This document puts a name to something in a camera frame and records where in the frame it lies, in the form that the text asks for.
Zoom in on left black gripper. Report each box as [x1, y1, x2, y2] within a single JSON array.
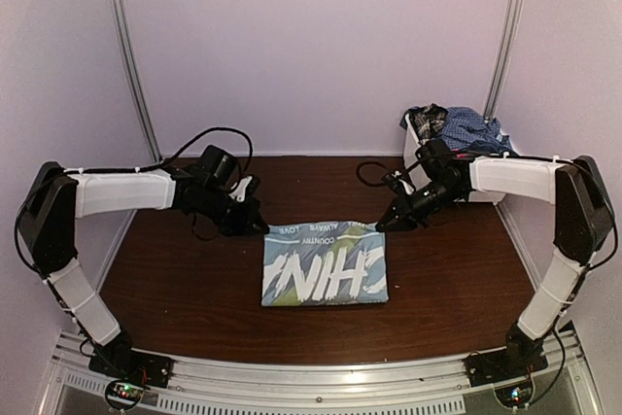
[[191, 186, 269, 237]]

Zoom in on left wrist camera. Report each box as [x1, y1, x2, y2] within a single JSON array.
[[229, 175, 260, 203]]

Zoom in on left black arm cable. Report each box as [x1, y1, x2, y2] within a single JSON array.
[[155, 126, 257, 173]]

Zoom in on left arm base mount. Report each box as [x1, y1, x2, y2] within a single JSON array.
[[88, 350, 173, 412]]

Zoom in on right aluminium frame post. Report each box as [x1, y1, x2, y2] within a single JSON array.
[[484, 0, 524, 121]]

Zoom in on front aluminium frame rail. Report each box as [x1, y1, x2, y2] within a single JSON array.
[[34, 329, 604, 414]]

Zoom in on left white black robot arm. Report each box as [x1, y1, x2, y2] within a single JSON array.
[[14, 145, 269, 380]]

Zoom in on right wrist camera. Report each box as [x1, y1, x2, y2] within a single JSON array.
[[381, 171, 415, 195]]

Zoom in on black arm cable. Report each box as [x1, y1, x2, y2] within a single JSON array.
[[155, 126, 257, 173], [357, 160, 419, 188]]

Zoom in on dark plaid shirt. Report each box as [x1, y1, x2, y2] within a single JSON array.
[[399, 103, 448, 143]]

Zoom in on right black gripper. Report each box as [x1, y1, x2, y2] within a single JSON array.
[[377, 179, 466, 233]]

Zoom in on white plastic laundry basket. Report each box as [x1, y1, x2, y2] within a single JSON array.
[[403, 113, 505, 205]]

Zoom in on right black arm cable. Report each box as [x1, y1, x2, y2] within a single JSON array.
[[357, 160, 419, 188]]

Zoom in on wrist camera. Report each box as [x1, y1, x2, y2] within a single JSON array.
[[381, 171, 415, 195], [229, 175, 260, 203]]

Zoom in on light blue printed t-shirt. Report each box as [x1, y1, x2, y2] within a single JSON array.
[[261, 221, 389, 307]]

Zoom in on blue dotted shirt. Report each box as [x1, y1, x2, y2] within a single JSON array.
[[439, 107, 513, 150]]

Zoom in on navy blue garment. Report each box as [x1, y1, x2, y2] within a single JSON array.
[[465, 141, 515, 155]]

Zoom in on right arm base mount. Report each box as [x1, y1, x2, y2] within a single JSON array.
[[463, 349, 548, 411]]

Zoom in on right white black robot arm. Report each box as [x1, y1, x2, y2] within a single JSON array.
[[376, 140, 616, 378]]

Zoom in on left aluminium frame post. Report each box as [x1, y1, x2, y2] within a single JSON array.
[[111, 0, 161, 162]]

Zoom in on aluminium frame post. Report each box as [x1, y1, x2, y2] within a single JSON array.
[[484, 0, 524, 121], [111, 0, 161, 162]]

